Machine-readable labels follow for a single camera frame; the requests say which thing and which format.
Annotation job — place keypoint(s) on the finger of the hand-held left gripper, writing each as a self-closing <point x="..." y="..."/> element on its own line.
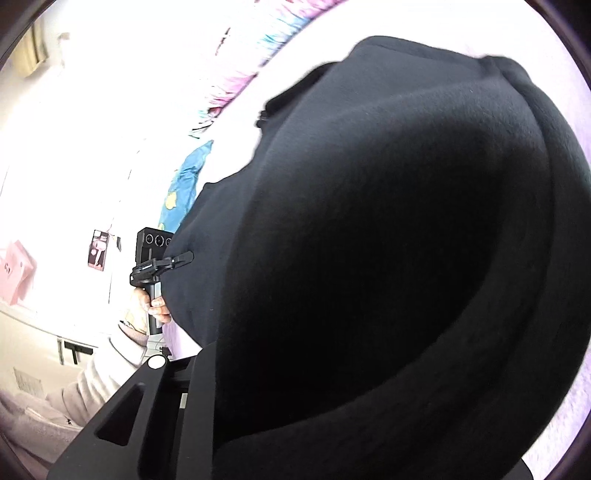
<point x="178" y="261"/>

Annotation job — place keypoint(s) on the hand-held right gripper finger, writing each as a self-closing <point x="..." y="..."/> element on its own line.
<point x="198" y="415"/>

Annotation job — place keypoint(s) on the black fleece jacket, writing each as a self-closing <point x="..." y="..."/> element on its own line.
<point x="378" y="258"/>

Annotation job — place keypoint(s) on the person's left forearm cream sleeve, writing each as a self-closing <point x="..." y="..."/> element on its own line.
<point x="101" y="374"/>

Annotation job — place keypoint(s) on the person's left hand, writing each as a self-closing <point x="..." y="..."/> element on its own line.
<point x="138" y="309"/>

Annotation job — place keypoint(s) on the pink and black hanging package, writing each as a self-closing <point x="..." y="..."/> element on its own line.
<point x="98" y="251"/>

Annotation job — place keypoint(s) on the blue printed blanket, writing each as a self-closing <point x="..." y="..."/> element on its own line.
<point x="187" y="184"/>

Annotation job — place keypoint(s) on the pink box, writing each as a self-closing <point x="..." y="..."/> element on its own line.
<point x="16" y="272"/>

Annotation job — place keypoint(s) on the person's cream fleece top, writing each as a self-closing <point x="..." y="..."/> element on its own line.
<point x="32" y="429"/>

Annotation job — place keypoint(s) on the pink striped printed cloth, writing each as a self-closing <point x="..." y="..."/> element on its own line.
<point x="258" y="60"/>

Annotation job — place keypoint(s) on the beige curtain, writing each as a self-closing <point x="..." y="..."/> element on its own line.
<point x="34" y="53"/>

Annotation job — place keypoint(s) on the black metal bracket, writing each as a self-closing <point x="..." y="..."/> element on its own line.
<point x="76" y="350"/>

